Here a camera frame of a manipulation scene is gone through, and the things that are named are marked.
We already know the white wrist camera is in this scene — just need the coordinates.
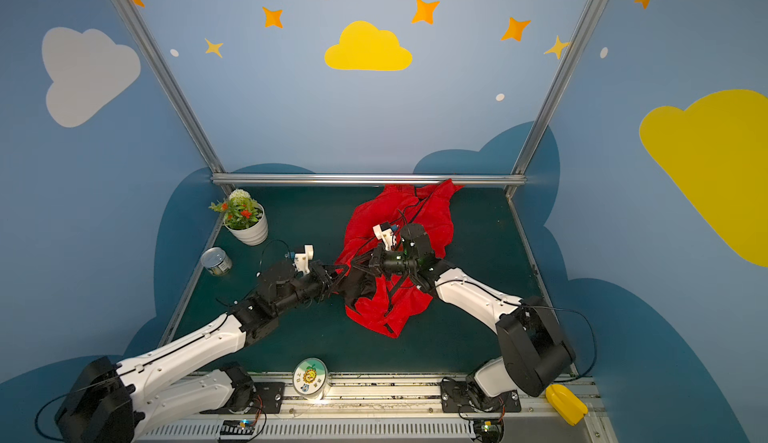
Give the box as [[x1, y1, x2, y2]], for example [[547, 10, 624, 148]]
[[373, 223, 399, 251], [293, 245, 314, 275]]

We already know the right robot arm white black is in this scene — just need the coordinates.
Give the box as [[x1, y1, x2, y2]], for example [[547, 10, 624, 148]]
[[349, 223, 576, 407]]

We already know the small circuit board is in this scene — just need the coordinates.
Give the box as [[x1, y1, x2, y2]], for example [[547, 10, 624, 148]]
[[472, 419, 504, 443], [217, 419, 256, 442]]

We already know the aluminium frame post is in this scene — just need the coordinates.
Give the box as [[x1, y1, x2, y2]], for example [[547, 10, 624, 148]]
[[510, 0, 609, 186], [110, 0, 225, 173]]

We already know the round green white tape roll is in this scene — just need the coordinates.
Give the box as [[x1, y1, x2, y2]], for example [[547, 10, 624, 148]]
[[292, 358, 329, 400]]

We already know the potted plant white pot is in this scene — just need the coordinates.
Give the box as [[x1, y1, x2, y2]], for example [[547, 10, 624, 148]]
[[209, 189, 268, 246]]

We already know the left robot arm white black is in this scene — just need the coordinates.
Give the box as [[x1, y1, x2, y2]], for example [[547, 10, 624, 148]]
[[54, 262, 347, 442]]

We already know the small metal tin can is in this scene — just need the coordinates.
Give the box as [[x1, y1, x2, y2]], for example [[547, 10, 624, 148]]
[[200, 247, 232, 276]]

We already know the right small circuit board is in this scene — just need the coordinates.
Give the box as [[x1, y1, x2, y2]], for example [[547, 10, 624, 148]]
[[472, 419, 504, 443]]

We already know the aluminium frame right post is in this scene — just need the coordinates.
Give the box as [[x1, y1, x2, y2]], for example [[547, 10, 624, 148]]
[[510, 0, 609, 186]]

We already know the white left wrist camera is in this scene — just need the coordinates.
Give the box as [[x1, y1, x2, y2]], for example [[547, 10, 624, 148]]
[[293, 245, 314, 275]]

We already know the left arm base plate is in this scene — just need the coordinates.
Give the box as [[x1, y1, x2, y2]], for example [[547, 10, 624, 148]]
[[203, 381, 285, 415]]

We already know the aluminium frame back rail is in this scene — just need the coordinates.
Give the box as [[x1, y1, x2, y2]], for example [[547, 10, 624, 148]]
[[212, 173, 526, 186]]

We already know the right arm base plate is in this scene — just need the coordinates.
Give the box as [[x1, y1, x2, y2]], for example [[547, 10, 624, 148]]
[[439, 377, 521, 414]]

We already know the aluminium frame left post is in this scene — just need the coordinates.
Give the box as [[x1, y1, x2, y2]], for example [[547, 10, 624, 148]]
[[110, 0, 225, 173]]

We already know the left small circuit board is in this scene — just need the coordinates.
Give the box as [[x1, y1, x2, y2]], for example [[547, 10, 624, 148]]
[[217, 419, 256, 442]]

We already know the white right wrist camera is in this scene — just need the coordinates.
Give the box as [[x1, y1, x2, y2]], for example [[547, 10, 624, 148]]
[[373, 223, 399, 251]]

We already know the red zip jacket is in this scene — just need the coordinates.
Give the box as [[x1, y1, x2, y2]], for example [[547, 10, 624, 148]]
[[334, 179, 461, 338]]

